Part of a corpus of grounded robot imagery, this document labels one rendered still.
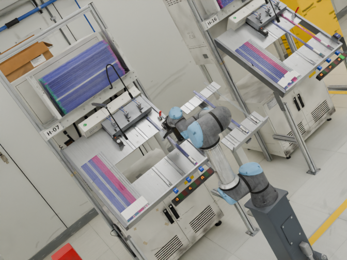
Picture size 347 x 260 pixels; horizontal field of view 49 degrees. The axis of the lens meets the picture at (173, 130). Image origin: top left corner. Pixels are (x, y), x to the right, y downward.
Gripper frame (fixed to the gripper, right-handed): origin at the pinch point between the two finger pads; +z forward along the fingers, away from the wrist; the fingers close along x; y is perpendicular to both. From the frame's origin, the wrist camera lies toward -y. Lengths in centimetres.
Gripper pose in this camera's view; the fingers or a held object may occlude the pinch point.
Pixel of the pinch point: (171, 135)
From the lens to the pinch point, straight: 251.1
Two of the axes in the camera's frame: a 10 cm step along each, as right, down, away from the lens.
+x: -7.4, 5.8, -3.3
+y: -6.5, -7.3, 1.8
